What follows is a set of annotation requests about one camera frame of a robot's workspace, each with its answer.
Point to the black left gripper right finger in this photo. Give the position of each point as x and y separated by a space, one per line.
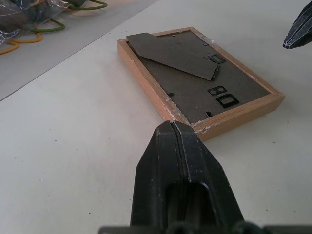
204 161

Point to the wooden picture frame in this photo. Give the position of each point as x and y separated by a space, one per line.
243 80

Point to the dark frame stand flap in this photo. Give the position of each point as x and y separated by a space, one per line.
170 54

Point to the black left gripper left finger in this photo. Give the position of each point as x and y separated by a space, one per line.
156 170

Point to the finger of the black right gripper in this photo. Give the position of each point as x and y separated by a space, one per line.
303 36
298 22

